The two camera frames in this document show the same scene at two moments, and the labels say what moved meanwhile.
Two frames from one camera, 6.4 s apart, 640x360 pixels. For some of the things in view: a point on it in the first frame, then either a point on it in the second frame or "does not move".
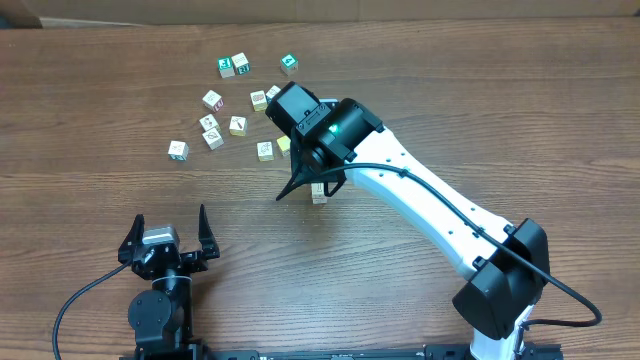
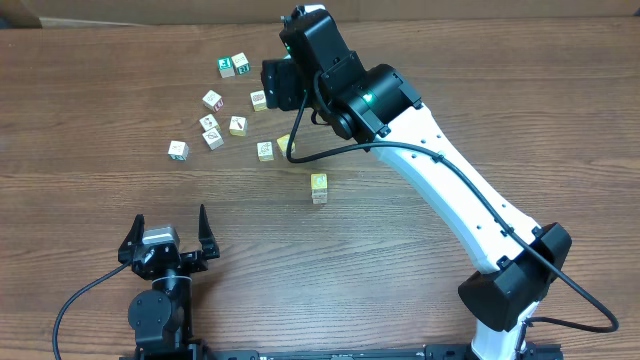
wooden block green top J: [225, 66] does not move
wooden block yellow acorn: [284, 144] does not move
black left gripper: [196, 259] does not move
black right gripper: [305, 173] -> [284, 86]
